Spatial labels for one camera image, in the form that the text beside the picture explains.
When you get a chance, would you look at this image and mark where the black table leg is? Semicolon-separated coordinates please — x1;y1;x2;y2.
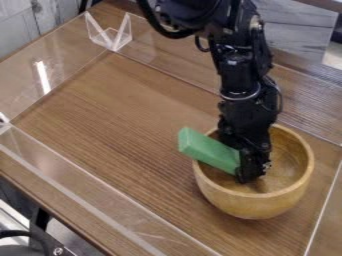
31;208;51;231

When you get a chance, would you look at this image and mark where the brown wooden bowl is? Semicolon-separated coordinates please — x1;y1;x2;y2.
193;124;316;220

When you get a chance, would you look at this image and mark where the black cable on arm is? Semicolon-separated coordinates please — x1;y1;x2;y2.
262;75;285;114

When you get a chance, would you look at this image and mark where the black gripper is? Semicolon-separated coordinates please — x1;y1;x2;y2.
218;83;281;184

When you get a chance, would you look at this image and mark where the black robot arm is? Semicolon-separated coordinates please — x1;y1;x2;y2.
137;0;283;183

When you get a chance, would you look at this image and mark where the black cable near floor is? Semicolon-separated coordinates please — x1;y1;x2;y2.
0;227;46;256

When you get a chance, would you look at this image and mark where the clear acrylic tray wall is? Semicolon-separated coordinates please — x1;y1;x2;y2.
0;9;342;256

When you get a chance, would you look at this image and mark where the green rectangular block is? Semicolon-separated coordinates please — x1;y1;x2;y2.
178;127;241;176

